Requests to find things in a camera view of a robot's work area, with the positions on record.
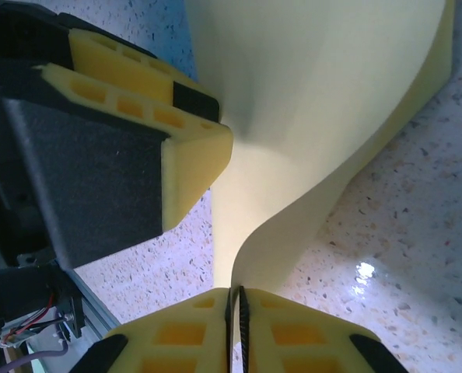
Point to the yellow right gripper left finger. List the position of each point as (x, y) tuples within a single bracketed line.
[(176, 338)]

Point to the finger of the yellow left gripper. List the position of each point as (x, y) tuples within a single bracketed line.
[(196, 167), (137, 66)]

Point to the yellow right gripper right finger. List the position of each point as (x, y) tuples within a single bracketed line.
[(301, 338)]

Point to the aluminium mounting beam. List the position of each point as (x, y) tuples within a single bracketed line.
[(95, 307)]

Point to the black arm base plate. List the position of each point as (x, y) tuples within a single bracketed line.
[(69, 311)]

